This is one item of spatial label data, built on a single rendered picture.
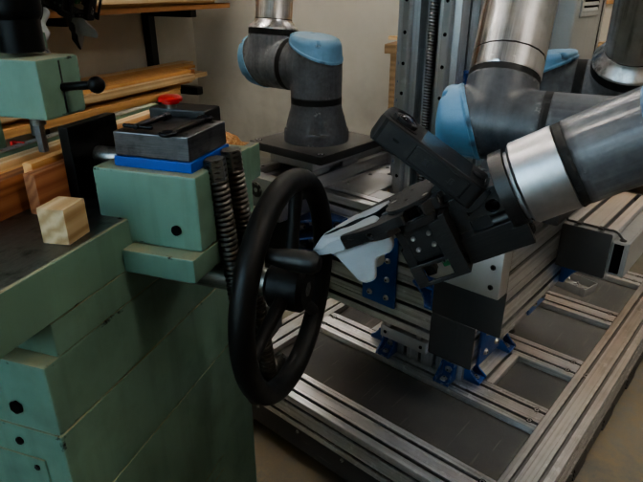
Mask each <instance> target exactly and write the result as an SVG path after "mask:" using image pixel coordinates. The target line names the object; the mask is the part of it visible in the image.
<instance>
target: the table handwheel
mask: <svg viewBox="0 0 643 482"><path fill-rule="evenodd" d="M302 195H304V197H305V199H306V201H307V204H308V207H309V209H310V214H311V219H312V228H313V249H314V248H315V246H316V245H317V243H318V242H319V240H320V239H321V237H322V236H323V235H324V234H325V233H326V232H328V231H329V230H332V218H331V211H330V206H329V202H328V198H327V195H326V192H325V190H324V187H323V185H322V182H321V181H320V180H319V179H318V177H317V176H316V175H315V174H314V173H312V172H311V171H309V170H307V169H303V168H292V169H289V170H286V171H285V172H283V173H281V174H280V175H278V176H277V177H276V178H275V179H274V180H273V181H272V182H271V183H270V184H269V185H268V187H267V188H266V189H265V191H264V192H263V193H262V195H261V197H260V198H259V200H258V202H257V203H256V205H255V208H254V210H253V213H252V215H251V217H250V219H249V222H248V224H247V227H246V229H245V232H244V234H243V237H242V241H241V244H240V247H239V251H238V255H237V258H236V262H235V266H234V271H233V281H232V287H231V294H230V303H229V317H228V340H229V351H230V359H231V364H232V369H233V374H234V377H235V380H236V382H237V385H238V387H239V389H240V390H241V392H242V393H243V394H244V396H245V397H246V398H247V399H248V400H249V401H251V402H252V403H254V404H256V405H263V406H266V405H274V404H276V403H278V402H280V401H281V400H283V399H284V398H285V397H286V396H287V395H288V394H289V393H290V392H291V391H292V390H293V388H294V387H295V386H296V384H297V383H298V381H299V379H300V378H301V376H302V374H303V372H304V370H305V368H306V366H307V364H308V362H309V360H310V358H311V355H312V353H313V350H314V347H315V344H316V341H317V338H318V335H319V332H320V329H321V326H322V319H323V315H324V311H325V306H326V301H327V297H328V291H329V284H330V276H331V268H332V253H330V254H325V255H321V258H322V264H321V270H320V271H319V272H317V273H315V274H299V273H295V272H291V271H288V270H284V269H281V268H278V267H276V266H273V265H270V266H269V268H264V267H263V265H264V260H265V257H266V253H267V250H268V247H269V244H270V240H271V237H272V235H273V232H274V229H275V227H276V224H277V221H278V218H279V216H280V214H281V213H282V211H283V210H284V208H285V206H286V205H287V203H288V219H287V232H286V242H285V249H298V248H299V226H300V217H301V206H302ZM223 270H224V269H223V264H222V261H220V262H219V263H218V264H217V265H216V266H215V267H214V268H213V269H211V270H210V271H209V272H208V273H207V274H206V275H205V276H204V277H202V278H201V279H200V280H199V281H198V282H197V283H190V284H196V285H202V286H207V287H213V288H218V289H223V290H227V288H228V287H227V286H226V284H227V283H226V282H225V280H226V278H225V276H224V271H223ZM258 296H263V297H264V300H265V301H266V303H267V305H268V306H269V307H270V309H269V311H268V313H267V315H266V317H265V319H264V320H263V322H262V324H261V326H260V328H259V330H258V332H257V334H255V318H256V305H257V297H258ZM285 310H286V311H291V312H297V313H301V312H302V311H304V310H305V312H304V316H303V320H302V323H301V326H300V329H299V333H298V336H297V339H296V341H295V344H294V346H293V349H292V351H291V353H290V355H289V357H288V359H287V361H286V362H285V364H284V365H283V366H282V368H281V369H280V371H279V372H278V373H277V375H276V376H275V377H274V378H273V379H271V380H270V381H269V382H266V381H265V380H264V378H263V377H262V374H261V372H260V369H259V365H258V363H259V360H260V358H261V356H262V354H263V352H264V350H265V348H266V346H267V344H268V341H269V339H270V337H271V336H272V334H273V332H274V330H275V329H276V327H277V324H278V322H279V320H280V319H281V317H282V315H283V313H284V311H285Z"/></svg>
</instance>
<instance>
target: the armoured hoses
mask: <svg viewBox="0 0 643 482"><path fill-rule="evenodd" d="M220 152H221V156H220V155H214V156H209V157H207V158H206V159H204V161H203V164H204V169H206V170H207V171H208V172H209V174H210V180H211V191H212V194H211V195H212V196H213V197H212V200H213V206H214V211H215V214H214V216H215V221H216V226H217V229H216V230H217V231H218V233H217V235H218V236H219V237H218V239H217V240H218V241H219V244H218V245H219V246H220V248H219V250H220V251H221V253H220V254H221V255H222V256H221V259H222V264H223V269H224V270H223V271H224V276H225V278H226V280H225V282H226V283H227V284H226V286H227V287H228V288H227V291H228V296H229V300H230V294H231V287H232V281H233V271H234V266H235V262H236V258H237V255H238V251H239V247H240V244H241V241H242V237H243V234H244V232H245V229H246V227H247V224H248V222H249V219H250V217H251V214H252V213H251V207H250V202H249V197H248V195H249V194H248V192H247V190H248V189H247V188H246V185H247V184H246V182H245V181H246V178H245V177H244V176H245V173H244V172H243V171H244V167H243V161H242V154H241V148H240V147H239V146H229V147H225V148H222V150H220ZM266 315H267V306H266V301H265V300H264V297H263V296H258V297H257V305H256V318H255V334H257V332H258V330H259V328H260V326H261V324H262V322H263V320H264V319H265V317H266ZM286 361H287V356H286V355H285V354H283V353H281V352H280V353H277V354H275V353H274V347H273V342H272V336H271V337H270V339H269V341H268V344H267V346H266V348H265V350H264V352H263V354H262V356H261V358H260V360H259V368H260V372H261V374H262V377H263V378H264V380H265V381H266V382H269V381H270V380H271V379H273V378H274V377H275V376H276V375H277V373H278V372H279V371H280V369H281V368H282V366H283V365H284V364H285V362H286Z"/></svg>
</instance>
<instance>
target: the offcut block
mask: <svg viewBox="0 0 643 482"><path fill-rule="evenodd" d="M36 212H37V217H38V221H39V226H40V229H41V233H42V238H43V242H44V243H49V244H59V245H71V244H73V243H74V242H76V241H77V240H79V238H80V237H82V236H83V235H85V234H86V233H88V232H89V231H90V230H89V224H88V219H87V213H86V208H85V204H84V199H83V198H76V197H63V196H57V197H55V198H54V199H53V200H51V201H49V202H47V203H45V204H43V205H42V206H40V207H38V208H36Z"/></svg>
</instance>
